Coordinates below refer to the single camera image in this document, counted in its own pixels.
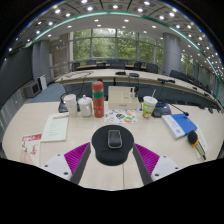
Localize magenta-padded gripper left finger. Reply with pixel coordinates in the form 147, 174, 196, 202
42, 142, 92, 185

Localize blue and white book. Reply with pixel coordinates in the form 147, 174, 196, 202
161, 113, 198, 140

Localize white cardboard box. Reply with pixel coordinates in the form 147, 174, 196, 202
107, 85, 140, 111

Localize ceiling spot lights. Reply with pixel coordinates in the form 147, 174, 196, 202
6, 0, 224, 79

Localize handheld microphone with orange collar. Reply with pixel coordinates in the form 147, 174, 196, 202
187, 130, 208, 161

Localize red thermos bottle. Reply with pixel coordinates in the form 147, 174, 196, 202
91, 80, 106, 119

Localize black computer mouse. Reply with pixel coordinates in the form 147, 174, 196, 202
107, 129, 123, 150

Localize black mouse pad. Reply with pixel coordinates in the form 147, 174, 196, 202
91, 124, 135, 167

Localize pale green booklet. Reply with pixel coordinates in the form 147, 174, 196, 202
194, 124, 210, 158

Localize white lidded ceramic mug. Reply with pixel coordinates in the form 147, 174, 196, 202
77, 94, 94, 118

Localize red and white leaflet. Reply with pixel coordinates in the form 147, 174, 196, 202
19, 133, 43, 167

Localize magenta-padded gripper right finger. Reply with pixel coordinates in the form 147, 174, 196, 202
132, 143, 183, 186

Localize white document with red header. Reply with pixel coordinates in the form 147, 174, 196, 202
40, 112, 70, 143

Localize row of black office chairs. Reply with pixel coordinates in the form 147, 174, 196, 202
71, 59, 214, 94

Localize black gooseneck microphone unit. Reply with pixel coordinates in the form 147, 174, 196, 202
152, 99, 190, 118
58, 78, 88, 114

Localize white paper cup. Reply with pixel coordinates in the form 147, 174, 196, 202
63, 93, 79, 118

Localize colourful sticker sheet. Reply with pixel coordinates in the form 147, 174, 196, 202
103, 109, 138, 125

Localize green printed paper cup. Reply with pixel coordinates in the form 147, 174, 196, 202
141, 89, 159, 120

